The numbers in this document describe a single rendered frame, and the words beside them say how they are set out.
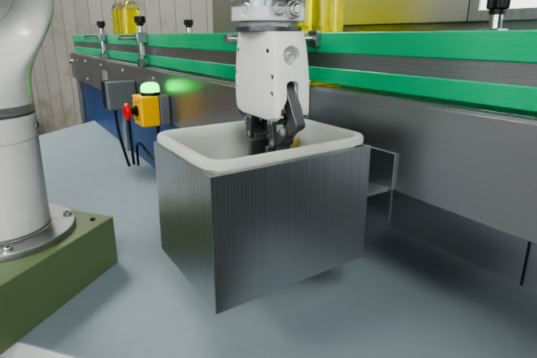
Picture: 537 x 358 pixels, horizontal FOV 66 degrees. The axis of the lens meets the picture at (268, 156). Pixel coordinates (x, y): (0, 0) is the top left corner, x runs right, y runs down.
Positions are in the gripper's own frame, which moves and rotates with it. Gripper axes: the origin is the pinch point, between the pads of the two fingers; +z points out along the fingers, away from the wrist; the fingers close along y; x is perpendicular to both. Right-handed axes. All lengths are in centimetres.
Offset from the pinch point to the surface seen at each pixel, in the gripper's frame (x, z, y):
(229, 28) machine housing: -35, -17, 80
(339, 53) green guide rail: -17.9, -11.9, 8.2
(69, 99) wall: -15, 43, 385
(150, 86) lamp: -1, -3, 54
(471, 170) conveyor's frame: -16.8, 0.1, -16.4
